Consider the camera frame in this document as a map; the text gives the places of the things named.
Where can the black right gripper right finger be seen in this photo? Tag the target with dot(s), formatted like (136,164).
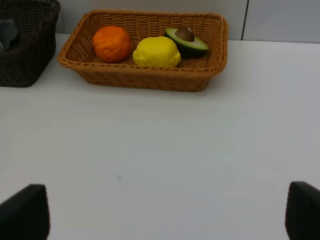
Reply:
(302,215)

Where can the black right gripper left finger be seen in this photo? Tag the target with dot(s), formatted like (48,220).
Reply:
(26,214)

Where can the dark green pump bottle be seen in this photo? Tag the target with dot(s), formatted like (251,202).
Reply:
(8,34)

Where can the orange tangerine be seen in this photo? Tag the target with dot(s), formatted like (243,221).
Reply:
(111,43)

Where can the halved avocado with pit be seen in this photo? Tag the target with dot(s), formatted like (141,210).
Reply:
(189,45)

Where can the yellow lemon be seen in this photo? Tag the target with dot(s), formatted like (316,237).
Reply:
(157,52)

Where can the orange wicker basket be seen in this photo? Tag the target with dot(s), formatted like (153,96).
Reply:
(190,75)

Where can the dark brown wicker basket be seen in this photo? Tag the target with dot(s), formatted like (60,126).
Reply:
(29,55)

